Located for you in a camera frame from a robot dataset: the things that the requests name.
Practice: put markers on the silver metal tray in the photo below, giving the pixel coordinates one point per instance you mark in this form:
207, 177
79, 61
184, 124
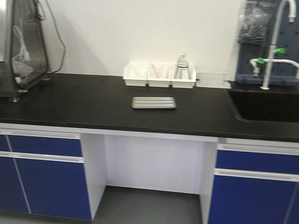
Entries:
153, 103

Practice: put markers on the white middle storage bin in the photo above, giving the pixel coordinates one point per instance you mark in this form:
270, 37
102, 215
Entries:
158, 75

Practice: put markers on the white storage bin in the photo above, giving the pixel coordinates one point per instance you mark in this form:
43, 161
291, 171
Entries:
184, 78
158, 75
135, 74

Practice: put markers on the white left storage bin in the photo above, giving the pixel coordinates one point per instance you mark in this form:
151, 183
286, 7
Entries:
135, 74

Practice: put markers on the white right storage bin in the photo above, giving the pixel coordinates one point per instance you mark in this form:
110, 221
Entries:
184, 78

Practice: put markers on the white test tube rack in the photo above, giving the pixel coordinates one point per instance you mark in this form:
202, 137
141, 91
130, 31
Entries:
213, 79

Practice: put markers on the black lab sink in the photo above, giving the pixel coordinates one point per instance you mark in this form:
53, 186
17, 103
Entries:
260, 106

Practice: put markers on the white gooseneck lab faucet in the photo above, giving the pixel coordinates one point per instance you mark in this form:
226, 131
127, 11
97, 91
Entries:
273, 44

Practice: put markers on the blue left cabinet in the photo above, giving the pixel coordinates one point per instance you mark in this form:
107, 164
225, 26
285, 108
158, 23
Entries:
43, 175

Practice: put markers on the blue cabinet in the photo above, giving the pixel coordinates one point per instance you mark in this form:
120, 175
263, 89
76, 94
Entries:
251, 182
43, 175

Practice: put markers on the blue right cabinet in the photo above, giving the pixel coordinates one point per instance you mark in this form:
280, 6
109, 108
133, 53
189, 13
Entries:
251, 182

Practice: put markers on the steel and glass lab machine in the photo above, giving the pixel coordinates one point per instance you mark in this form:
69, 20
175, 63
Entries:
23, 57

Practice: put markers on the plastic bag of items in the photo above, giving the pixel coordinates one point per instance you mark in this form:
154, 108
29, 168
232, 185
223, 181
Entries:
254, 21

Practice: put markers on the grey pegboard drying rack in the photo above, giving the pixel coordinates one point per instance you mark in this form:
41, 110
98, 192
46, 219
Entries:
251, 68

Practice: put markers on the glass flask on wire stand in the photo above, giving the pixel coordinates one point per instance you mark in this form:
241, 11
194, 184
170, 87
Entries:
182, 67

